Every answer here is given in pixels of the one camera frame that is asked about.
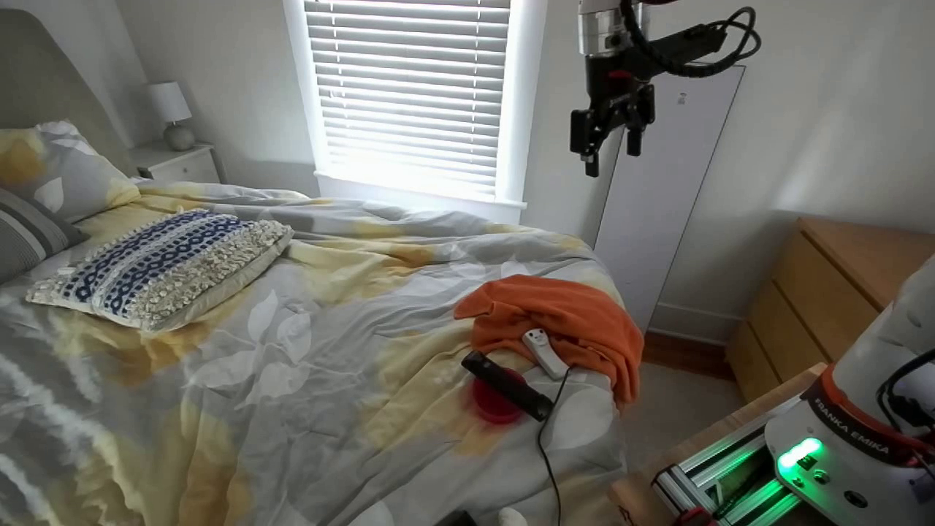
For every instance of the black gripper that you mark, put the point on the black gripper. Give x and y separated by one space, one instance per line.
615 96

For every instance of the white remote control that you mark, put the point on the white remote control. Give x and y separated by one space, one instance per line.
544 352

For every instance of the orange towel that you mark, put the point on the orange towel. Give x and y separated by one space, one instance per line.
584 323

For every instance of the tall white panel board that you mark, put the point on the tall white panel board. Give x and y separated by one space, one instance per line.
660 213

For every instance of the white window blinds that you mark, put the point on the white window blinds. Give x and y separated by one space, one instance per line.
410 96

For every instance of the light wooden dresser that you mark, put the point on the light wooden dresser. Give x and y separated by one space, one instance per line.
807 292

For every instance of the red black object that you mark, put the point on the red black object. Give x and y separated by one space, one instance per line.
506 383

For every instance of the red round disc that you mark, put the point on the red round disc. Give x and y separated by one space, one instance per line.
492 408

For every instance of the white nightstand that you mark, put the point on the white nightstand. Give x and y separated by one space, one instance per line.
185 165

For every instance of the white table lamp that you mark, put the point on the white table lamp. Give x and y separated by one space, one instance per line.
170 102

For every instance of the blue white patterned pillow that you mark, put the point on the blue white patterned pillow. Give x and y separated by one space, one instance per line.
165 263

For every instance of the grey yellow floral pillow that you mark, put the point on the grey yellow floral pillow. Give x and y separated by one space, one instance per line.
75 177

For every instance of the grey upholstered headboard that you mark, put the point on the grey upholstered headboard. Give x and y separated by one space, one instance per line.
48 76

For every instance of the grey striped pillow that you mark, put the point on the grey striped pillow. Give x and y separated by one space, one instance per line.
23 237

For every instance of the white window frame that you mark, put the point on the white window frame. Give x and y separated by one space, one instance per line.
528 96

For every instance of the aluminium mounting rail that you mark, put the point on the aluminium mounting rail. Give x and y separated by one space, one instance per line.
740 485

